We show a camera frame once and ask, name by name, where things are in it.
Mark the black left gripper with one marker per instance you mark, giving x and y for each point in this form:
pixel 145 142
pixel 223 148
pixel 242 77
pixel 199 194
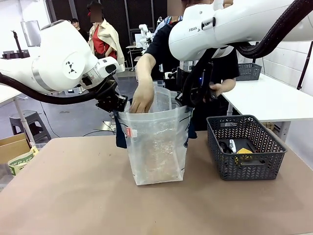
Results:
pixel 112 102

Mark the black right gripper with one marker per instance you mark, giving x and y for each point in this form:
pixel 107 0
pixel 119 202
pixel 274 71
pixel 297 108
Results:
pixel 203 83

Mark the clear plastic pouch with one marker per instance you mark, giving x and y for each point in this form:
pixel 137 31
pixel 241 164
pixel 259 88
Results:
pixel 162 100

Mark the dark grey plastic basket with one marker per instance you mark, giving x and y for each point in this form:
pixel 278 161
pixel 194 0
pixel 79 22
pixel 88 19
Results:
pixel 249 72
pixel 247 169

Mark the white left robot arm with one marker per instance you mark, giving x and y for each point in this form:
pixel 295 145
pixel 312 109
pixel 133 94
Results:
pixel 61 63

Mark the person's left forearm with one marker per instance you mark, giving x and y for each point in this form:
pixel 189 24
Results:
pixel 229 85

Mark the person's right forearm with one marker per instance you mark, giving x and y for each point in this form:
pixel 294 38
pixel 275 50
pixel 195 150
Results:
pixel 144 73

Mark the green white paper bag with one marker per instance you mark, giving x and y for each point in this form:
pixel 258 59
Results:
pixel 20 162

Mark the person's left hand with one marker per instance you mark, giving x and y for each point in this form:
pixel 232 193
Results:
pixel 218 88

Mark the person's right hand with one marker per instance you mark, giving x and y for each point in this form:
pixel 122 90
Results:
pixel 143 99

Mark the small clear plastic box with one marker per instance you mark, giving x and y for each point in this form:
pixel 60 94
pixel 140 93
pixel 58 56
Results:
pixel 159 83

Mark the grey background desk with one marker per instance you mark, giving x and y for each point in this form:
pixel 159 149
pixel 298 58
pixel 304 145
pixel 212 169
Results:
pixel 133 52

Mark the person in black t-shirt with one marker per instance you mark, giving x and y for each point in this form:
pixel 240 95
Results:
pixel 160 41

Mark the bystander in cream jacket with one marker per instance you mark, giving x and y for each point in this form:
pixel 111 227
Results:
pixel 102 41

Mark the large white table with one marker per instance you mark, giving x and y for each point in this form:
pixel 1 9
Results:
pixel 269 100

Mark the small white packaged item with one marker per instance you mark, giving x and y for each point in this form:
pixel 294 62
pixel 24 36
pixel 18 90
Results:
pixel 232 145

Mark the flat black item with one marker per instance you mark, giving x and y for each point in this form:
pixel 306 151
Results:
pixel 244 143

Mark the small white background robot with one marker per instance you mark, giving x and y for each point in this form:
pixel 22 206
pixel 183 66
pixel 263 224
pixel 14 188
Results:
pixel 144 31

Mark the yellow black tool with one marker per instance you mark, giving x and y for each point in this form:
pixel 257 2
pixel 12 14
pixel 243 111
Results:
pixel 245 153

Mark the bystander in black top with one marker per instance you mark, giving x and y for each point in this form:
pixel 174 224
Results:
pixel 79 28

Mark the wooden crate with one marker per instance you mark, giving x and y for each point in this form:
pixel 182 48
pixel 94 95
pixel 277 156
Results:
pixel 272 126

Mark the grey step stool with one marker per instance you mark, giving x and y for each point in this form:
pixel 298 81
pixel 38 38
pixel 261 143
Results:
pixel 30 122

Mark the white table with leg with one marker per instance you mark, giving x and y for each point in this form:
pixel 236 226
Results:
pixel 7 94

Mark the white board panel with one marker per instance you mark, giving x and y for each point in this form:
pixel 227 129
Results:
pixel 30 33

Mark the brown cardboard box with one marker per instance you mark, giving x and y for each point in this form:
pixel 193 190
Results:
pixel 13 147

